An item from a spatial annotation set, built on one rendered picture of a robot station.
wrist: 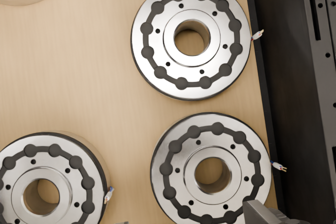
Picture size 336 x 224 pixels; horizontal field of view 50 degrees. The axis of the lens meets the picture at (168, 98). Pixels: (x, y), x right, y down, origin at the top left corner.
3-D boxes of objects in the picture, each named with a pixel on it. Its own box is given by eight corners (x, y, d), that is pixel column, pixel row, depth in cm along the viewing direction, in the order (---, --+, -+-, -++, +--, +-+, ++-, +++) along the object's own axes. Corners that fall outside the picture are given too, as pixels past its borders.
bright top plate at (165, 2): (252, 96, 31) (254, 96, 30) (134, 101, 31) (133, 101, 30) (246, -21, 31) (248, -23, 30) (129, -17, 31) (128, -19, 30)
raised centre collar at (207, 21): (221, 67, 30) (223, 66, 30) (163, 69, 30) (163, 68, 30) (219, 9, 30) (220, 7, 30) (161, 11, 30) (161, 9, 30)
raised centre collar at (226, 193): (245, 199, 30) (246, 201, 29) (186, 207, 30) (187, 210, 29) (236, 141, 30) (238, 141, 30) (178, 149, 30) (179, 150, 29)
